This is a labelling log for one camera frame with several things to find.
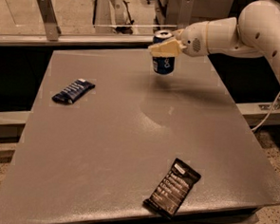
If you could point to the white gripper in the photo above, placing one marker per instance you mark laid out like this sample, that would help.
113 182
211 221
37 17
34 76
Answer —
194 38

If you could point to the blue pepsi can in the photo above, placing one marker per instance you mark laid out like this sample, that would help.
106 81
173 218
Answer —
163 63

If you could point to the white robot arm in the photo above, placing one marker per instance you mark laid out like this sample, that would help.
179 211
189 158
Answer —
254 33

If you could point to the blue rxbar blueberry wrapper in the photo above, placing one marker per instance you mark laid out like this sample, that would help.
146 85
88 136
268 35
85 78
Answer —
73 92

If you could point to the black rxbar chocolate wrapper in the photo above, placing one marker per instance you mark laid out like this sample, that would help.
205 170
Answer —
173 189

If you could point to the right metal bracket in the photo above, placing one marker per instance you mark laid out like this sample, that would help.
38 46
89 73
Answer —
184 13

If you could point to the metal bracket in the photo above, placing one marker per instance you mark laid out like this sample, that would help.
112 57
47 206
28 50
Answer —
52 29
184 13

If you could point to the metal rail frame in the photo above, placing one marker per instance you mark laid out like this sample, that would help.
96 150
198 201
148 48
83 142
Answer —
110 40

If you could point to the left metal bracket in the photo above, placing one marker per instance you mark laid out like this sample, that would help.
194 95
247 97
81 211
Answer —
52 29

